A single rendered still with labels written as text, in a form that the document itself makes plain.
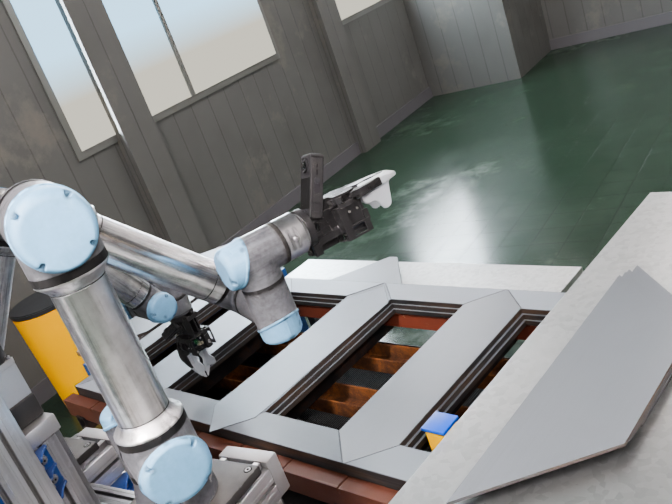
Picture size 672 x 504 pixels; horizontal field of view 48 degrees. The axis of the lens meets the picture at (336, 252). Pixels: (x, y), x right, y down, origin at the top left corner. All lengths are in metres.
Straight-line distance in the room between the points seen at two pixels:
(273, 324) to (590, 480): 0.54
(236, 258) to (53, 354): 3.33
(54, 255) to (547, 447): 0.76
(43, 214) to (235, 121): 5.21
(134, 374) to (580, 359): 0.75
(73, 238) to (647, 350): 0.93
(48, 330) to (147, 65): 2.18
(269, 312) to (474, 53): 7.50
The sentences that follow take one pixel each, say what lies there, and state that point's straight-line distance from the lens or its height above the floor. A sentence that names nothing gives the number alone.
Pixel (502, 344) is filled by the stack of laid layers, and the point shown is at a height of 0.83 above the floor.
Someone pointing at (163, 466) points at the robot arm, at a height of 1.23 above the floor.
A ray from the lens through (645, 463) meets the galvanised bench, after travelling 1.20.
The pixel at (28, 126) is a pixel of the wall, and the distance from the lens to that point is 5.07.
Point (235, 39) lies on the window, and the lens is 6.43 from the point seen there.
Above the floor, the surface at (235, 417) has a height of 0.86.
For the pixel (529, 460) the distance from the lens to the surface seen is 1.21.
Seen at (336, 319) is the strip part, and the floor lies 0.86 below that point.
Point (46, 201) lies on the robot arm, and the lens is 1.09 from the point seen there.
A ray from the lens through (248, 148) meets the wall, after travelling 6.31.
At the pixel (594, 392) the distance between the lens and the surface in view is 1.31.
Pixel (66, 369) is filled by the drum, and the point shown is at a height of 0.28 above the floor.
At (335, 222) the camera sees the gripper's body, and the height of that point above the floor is 1.42.
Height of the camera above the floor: 1.83
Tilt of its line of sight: 20 degrees down
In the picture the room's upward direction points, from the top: 20 degrees counter-clockwise
